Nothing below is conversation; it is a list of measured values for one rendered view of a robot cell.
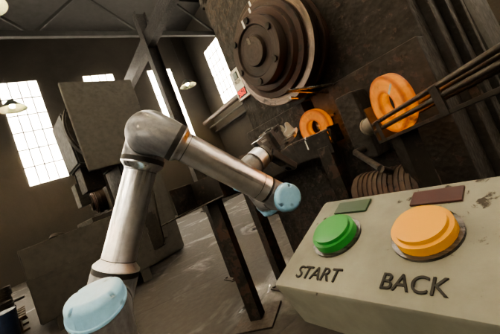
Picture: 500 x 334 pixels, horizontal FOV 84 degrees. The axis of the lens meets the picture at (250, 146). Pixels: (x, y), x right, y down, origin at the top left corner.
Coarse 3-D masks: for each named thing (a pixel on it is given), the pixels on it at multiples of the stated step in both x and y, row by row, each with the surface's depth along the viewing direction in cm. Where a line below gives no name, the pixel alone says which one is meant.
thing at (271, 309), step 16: (208, 176) 149; (176, 192) 138; (192, 192) 151; (208, 192) 149; (224, 192) 127; (176, 208) 133; (208, 208) 135; (224, 208) 138; (224, 224) 133; (224, 240) 134; (240, 256) 135; (240, 272) 132; (240, 288) 132; (256, 304) 131; (272, 304) 139; (240, 320) 136; (256, 320) 131; (272, 320) 126
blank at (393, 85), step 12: (372, 84) 76; (384, 84) 71; (396, 84) 67; (408, 84) 66; (372, 96) 78; (384, 96) 75; (396, 96) 68; (408, 96) 66; (372, 108) 80; (384, 108) 76; (408, 108) 66; (408, 120) 67
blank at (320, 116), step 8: (304, 112) 116; (312, 112) 113; (320, 112) 110; (304, 120) 117; (312, 120) 114; (320, 120) 111; (328, 120) 109; (304, 128) 118; (320, 128) 112; (304, 136) 119
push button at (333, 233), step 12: (336, 216) 25; (348, 216) 25; (324, 228) 25; (336, 228) 24; (348, 228) 23; (312, 240) 25; (324, 240) 23; (336, 240) 23; (348, 240) 23; (324, 252) 23
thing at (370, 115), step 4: (368, 108) 81; (368, 112) 81; (372, 112) 81; (368, 116) 80; (372, 116) 80; (368, 120) 80; (372, 120) 80; (372, 128) 80; (388, 132) 80; (392, 132) 80; (396, 132) 80; (376, 136) 80; (388, 136) 79
